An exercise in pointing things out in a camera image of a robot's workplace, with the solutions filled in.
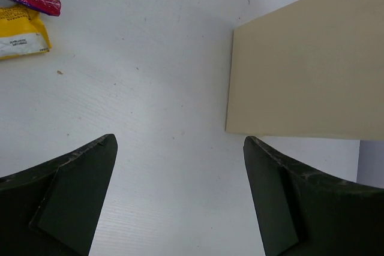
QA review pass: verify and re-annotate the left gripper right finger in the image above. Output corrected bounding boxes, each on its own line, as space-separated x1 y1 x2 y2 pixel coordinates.
243 136 383 255

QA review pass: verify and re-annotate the beige paper bag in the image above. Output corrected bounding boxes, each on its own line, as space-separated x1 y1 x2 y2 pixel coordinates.
226 0 383 140

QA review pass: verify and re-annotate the yellow snack pack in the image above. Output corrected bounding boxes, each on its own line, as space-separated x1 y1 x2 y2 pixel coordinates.
1 4 52 59

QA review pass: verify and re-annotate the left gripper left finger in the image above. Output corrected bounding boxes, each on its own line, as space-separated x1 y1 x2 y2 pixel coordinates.
1 134 117 255

